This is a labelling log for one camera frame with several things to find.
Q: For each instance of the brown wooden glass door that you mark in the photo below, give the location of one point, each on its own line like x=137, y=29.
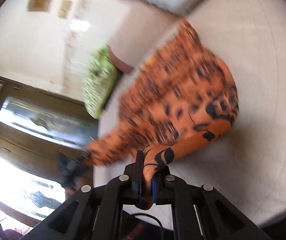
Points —
x=35, y=126

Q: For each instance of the green patterned pillow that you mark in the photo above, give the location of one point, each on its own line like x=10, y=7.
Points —
x=100, y=79

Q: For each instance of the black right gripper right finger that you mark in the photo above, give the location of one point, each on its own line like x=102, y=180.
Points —
x=201, y=212

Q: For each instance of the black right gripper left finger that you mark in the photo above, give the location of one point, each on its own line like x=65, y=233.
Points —
x=94, y=214

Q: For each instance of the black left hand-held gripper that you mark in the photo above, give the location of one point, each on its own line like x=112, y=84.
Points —
x=70, y=170

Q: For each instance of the orange black floral garment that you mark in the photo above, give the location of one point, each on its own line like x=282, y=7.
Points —
x=183, y=99

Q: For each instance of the beige quilted bed mattress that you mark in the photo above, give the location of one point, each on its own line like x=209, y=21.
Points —
x=248, y=165

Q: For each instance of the small wall switch plate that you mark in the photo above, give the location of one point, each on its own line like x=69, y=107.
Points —
x=64, y=9

